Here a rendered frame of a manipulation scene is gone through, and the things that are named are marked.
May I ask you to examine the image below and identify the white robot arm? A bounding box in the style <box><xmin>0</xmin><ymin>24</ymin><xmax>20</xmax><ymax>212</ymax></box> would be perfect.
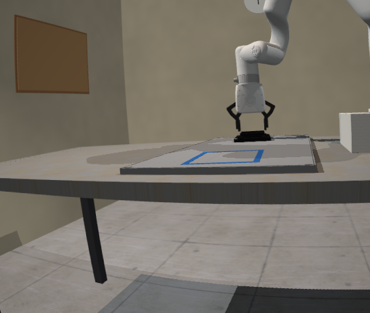
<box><xmin>234</xmin><ymin>0</ymin><xmax>370</xmax><ymax>83</ymax></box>

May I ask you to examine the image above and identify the blue tape outline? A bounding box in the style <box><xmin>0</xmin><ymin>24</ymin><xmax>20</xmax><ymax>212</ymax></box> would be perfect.
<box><xmin>180</xmin><ymin>150</ymin><xmax>264</xmax><ymax>165</ymax></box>

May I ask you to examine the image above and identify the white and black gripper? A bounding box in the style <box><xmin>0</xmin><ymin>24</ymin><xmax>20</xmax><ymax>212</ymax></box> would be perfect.
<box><xmin>226</xmin><ymin>82</ymin><xmax>275</xmax><ymax>132</ymax></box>

